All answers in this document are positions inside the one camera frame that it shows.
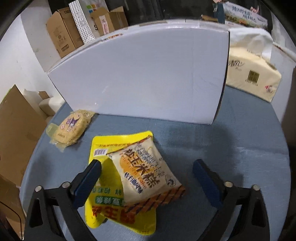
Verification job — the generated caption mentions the yellow spicy snack bag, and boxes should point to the yellow spicy snack bag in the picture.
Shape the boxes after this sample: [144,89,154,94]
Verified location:
[85,131,156,235]

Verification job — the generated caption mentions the corn cake snack packet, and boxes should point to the corn cake snack packet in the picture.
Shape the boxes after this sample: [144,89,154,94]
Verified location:
[107,136,186,214]

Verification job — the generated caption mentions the flat brown cardboard pile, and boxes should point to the flat brown cardboard pile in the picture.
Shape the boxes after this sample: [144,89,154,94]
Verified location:
[0,85,47,237]

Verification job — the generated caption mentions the round biscuit packet purple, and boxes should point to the round biscuit packet purple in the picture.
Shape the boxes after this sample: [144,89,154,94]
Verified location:
[46,109,95,152]

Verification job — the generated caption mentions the cream tissue pack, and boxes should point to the cream tissue pack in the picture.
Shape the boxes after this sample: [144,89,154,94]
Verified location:
[226,27,281,102]

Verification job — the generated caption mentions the white storage box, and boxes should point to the white storage box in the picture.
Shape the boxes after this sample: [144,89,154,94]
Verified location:
[48,20,230,125]

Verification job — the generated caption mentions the white perforated panel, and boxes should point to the white perforated panel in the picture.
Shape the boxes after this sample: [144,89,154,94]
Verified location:
[69,1,95,44]

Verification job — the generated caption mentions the tall brown cardboard box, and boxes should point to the tall brown cardboard box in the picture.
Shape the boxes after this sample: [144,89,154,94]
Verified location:
[46,7,84,58]

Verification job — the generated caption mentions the printed landscape carton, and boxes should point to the printed landscape carton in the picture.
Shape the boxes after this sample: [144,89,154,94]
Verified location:
[213,1,268,30]

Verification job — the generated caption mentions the small open cardboard box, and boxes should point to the small open cardboard box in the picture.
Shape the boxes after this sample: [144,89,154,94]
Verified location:
[90,6,128,36]

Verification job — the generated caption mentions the white paper shopping bag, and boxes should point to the white paper shopping bag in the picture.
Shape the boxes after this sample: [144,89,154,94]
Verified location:
[79,0,110,39]

